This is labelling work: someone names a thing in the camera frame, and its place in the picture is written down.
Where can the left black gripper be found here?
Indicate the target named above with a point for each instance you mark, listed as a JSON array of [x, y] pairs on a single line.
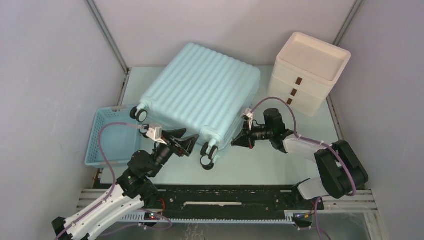
[[186, 144]]

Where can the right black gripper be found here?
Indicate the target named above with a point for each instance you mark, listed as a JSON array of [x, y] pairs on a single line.
[[246, 139]]

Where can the light blue ribbed suitcase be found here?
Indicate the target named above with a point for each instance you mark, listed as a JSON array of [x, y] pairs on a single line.
[[204, 92]]

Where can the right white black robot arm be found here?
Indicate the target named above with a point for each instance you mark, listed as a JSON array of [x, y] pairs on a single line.
[[340, 170]]

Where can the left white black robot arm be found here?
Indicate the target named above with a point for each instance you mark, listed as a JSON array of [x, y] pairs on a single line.
[[131, 191]]

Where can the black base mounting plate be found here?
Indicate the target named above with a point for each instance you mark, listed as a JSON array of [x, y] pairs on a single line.
[[230, 202]]

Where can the blue perforated plastic basket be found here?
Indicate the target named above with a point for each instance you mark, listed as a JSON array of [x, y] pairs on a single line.
[[118, 142]]

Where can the cream plastic drawer cabinet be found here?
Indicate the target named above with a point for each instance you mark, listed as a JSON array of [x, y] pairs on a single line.
[[305, 72]]

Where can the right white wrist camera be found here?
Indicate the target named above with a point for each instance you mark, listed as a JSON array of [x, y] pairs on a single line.
[[248, 116]]

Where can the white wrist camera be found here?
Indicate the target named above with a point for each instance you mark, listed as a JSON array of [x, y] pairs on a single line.
[[248, 116], [154, 132]]

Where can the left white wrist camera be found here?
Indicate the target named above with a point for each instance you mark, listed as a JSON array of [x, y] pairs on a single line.
[[154, 132]]

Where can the aluminium frame rail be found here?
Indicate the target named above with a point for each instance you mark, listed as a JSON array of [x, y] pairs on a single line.
[[362, 203]]

